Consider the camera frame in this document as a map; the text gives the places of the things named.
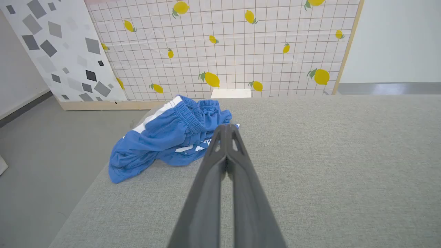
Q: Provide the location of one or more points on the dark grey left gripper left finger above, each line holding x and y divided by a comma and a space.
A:
206, 193

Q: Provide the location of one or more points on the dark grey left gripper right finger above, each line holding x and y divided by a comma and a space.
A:
251, 206

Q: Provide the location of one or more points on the blue shorts with white stripe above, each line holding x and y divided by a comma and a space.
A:
165, 134

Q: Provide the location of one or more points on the grey fabric sofa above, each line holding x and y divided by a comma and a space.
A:
327, 165

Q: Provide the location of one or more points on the small white box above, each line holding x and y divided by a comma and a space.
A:
231, 93

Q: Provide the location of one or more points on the lemon print grid backdrop board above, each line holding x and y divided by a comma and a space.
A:
234, 44

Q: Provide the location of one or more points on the white flat board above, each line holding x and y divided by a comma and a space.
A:
2, 166

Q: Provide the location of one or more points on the grey terrazzo print backdrop board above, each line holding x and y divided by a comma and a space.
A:
62, 41

